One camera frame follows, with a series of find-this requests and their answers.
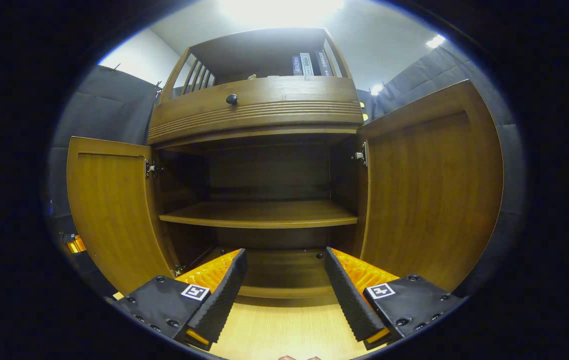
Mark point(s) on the ceiling light panel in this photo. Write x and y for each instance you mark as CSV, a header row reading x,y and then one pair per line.
x,y
435,41
377,89
279,10

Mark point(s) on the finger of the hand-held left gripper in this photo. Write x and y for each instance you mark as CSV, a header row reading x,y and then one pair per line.
x,y
75,244

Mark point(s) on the pale spine book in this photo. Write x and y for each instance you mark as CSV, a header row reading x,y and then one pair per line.
x,y
307,64

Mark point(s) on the dark blue book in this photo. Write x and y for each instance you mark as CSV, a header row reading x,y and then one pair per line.
x,y
296,65

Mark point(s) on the metal door hinge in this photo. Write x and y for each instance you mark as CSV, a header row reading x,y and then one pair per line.
x,y
360,155
152,169

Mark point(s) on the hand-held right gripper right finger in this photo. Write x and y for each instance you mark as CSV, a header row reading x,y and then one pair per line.
x,y
347,295

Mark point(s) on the black spine book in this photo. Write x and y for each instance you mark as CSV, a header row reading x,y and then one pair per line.
x,y
323,63

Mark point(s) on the wooden drawer with black knob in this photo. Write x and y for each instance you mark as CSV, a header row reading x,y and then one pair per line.
x,y
264,107

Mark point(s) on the wooden inner shelf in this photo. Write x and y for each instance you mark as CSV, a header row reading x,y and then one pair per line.
x,y
259,215

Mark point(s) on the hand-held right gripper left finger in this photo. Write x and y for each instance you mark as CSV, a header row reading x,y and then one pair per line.
x,y
224,292

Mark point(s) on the wooden cabinet door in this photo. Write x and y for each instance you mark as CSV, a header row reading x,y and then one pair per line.
x,y
429,195
109,210

